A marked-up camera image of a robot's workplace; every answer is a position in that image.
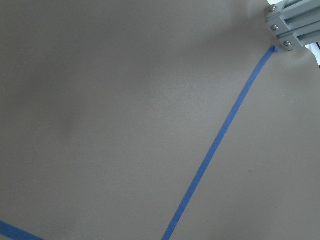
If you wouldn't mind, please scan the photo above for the aluminium frame post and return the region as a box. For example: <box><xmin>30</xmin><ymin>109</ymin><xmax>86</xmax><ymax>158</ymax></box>
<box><xmin>266</xmin><ymin>0</ymin><xmax>320</xmax><ymax>52</ymax></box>

